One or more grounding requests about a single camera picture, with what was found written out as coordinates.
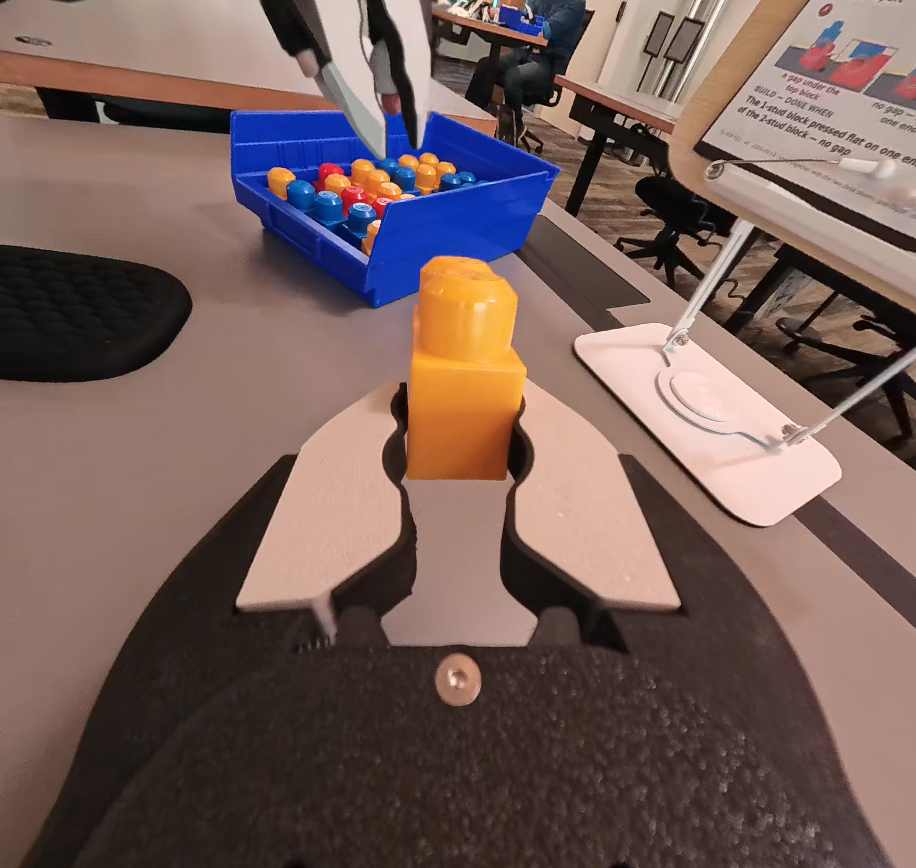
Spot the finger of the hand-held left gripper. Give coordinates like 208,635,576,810
375,0,436,149
303,0,389,158

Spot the orange two-stud mega block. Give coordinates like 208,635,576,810
406,256,528,482

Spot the black office chair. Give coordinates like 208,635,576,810
526,8,597,155
614,176,718,291
775,312,916,448

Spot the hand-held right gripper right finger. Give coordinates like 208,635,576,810
501,380,682,631

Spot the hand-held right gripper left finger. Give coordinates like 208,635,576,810
235,382,419,641

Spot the printed instruction sheet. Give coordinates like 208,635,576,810
694,0,916,234

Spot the wood-edged office desk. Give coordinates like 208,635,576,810
429,6,549,62
0,0,499,141
554,74,681,219

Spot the framed floor sign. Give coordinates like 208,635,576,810
643,12,678,94
668,17,707,98

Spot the pile of colourful mega blocks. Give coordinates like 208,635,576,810
267,153,479,257

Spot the large black textured mat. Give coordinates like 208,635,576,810
0,244,194,384

